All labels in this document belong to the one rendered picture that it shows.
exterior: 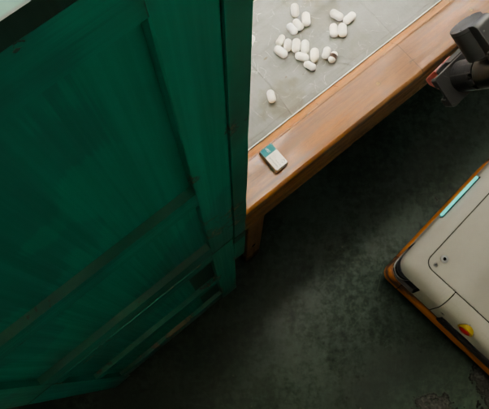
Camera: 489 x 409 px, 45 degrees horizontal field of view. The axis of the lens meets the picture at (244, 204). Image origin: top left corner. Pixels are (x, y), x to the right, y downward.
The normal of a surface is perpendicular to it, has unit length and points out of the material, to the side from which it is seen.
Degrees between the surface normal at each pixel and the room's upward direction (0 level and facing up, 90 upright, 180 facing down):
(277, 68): 0
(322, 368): 0
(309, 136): 0
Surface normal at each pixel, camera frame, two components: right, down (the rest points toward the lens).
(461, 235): 0.00, -0.25
